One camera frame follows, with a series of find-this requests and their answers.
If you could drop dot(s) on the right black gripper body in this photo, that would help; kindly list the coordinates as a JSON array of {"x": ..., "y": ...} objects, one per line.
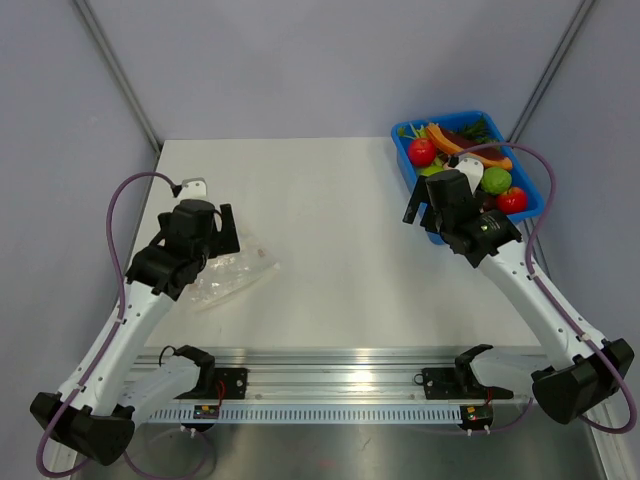
[{"x": 435, "y": 219}]

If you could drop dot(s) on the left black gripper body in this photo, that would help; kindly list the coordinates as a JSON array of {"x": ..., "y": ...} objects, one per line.
[{"x": 208, "y": 248}]

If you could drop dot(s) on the clear dotted zip bag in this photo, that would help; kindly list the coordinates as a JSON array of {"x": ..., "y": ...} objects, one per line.
[{"x": 226, "y": 276}]

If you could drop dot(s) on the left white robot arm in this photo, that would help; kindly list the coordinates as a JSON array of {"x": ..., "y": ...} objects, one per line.
[{"x": 94, "y": 412}]

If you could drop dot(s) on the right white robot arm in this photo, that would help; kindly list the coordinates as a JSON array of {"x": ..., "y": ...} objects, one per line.
[{"x": 582, "y": 367}]

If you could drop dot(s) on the red apple rear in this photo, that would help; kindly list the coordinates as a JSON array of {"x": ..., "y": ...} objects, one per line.
[{"x": 421, "y": 153}]

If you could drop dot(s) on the red apple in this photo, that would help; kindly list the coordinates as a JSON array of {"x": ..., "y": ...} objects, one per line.
[
  {"x": 421, "y": 153},
  {"x": 512, "y": 201}
]

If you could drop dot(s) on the bumpy green lime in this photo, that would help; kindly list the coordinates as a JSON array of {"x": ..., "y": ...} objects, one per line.
[{"x": 496, "y": 181}]

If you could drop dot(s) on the red apple front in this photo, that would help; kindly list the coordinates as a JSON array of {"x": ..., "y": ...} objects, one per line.
[{"x": 512, "y": 201}]

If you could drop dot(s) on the orange papaya slice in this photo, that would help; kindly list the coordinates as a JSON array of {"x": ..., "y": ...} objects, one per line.
[{"x": 452, "y": 143}]

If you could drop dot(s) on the blue plastic bin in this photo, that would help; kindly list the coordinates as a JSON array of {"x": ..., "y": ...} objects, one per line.
[{"x": 404, "y": 133}]

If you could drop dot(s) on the green leafy herbs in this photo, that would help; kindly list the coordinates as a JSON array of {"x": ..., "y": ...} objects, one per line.
[{"x": 478, "y": 132}]

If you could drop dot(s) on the left small circuit board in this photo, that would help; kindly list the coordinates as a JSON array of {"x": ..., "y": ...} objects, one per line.
[{"x": 203, "y": 412}]

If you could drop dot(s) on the small circuit board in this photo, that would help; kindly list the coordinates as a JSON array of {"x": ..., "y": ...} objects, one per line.
[
  {"x": 476, "y": 417},
  {"x": 203, "y": 412}
]

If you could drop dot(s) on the right small circuit board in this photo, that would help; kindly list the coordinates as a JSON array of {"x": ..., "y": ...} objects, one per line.
[{"x": 476, "y": 417}]

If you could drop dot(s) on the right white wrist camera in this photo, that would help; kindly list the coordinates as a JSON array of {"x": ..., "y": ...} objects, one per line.
[{"x": 471, "y": 167}]

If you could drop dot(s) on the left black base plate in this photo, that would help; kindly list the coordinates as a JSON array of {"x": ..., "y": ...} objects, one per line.
[{"x": 228, "y": 383}]

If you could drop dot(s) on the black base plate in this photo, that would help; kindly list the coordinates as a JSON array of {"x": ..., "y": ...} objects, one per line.
[
  {"x": 228, "y": 383},
  {"x": 447, "y": 383}
]

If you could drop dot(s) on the aluminium mounting rail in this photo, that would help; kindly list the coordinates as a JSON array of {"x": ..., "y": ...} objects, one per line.
[{"x": 334, "y": 375}]

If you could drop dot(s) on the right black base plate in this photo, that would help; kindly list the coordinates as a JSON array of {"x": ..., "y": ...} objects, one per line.
[{"x": 447, "y": 383}]

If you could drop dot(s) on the white slotted cable duct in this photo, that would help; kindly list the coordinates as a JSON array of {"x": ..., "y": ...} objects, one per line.
[{"x": 315, "y": 414}]

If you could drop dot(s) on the right aluminium frame post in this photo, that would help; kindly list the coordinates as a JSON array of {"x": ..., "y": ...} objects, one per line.
[{"x": 575, "y": 26}]

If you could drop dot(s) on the aluminium frame post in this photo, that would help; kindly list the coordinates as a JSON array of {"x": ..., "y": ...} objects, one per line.
[
  {"x": 575, "y": 26},
  {"x": 107, "y": 54}
]

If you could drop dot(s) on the left aluminium frame post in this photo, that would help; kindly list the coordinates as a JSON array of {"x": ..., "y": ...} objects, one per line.
[{"x": 107, "y": 54}]

